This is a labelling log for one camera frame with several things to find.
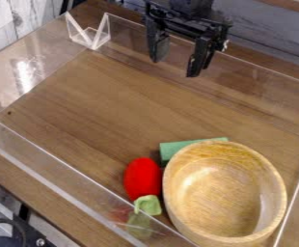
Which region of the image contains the red felt strawberry toy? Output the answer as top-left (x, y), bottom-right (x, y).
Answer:
top-left (124, 157), bottom-right (163, 216)

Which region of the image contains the black cable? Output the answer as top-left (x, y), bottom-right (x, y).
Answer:
top-left (0, 217), bottom-right (28, 247)

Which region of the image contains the wooden bowl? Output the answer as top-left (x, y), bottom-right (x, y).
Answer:
top-left (163, 141), bottom-right (287, 247)

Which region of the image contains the black clamp base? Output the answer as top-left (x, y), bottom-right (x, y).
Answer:
top-left (13, 205), bottom-right (56, 247)

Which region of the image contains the clear acrylic corner bracket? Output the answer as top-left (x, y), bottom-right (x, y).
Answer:
top-left (64, 13), bottom-right (111, 50)

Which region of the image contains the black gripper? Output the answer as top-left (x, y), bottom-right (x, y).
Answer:
top-left (144, 0), bottom-right (233, 77)

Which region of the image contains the clear acrylic front wall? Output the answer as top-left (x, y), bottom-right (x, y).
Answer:
top-left (0, 123), bottom-right (195, 247)

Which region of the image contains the green rectangular block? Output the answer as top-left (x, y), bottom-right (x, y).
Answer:
top-left (159, 136), bottom-right (229, 163)

